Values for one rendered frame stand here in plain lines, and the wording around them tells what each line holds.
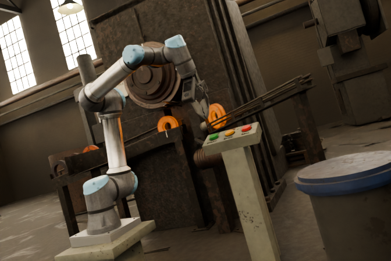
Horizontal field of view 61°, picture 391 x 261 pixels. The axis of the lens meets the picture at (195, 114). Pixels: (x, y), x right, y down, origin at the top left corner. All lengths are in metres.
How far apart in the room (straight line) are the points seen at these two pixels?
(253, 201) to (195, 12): 1.48
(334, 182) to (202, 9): 1.73
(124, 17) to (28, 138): 10.30
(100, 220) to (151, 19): 1.57
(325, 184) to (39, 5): 11.87
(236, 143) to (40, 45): 11.14
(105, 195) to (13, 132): 11.79
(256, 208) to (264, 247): 0.16
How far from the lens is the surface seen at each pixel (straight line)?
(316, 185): 1.00
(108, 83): 1.43
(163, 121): 2.37
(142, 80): 2.30
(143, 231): 1.59
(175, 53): 1.34
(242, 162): 1.38
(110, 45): 2.78
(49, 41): 11.95
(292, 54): 8.25
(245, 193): 1.41
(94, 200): 1.56
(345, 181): 0.97
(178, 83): 2.27
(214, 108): 2.00
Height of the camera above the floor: 0.65
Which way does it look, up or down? 3 degrees up
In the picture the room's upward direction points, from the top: 16 degrees counter-clockwise
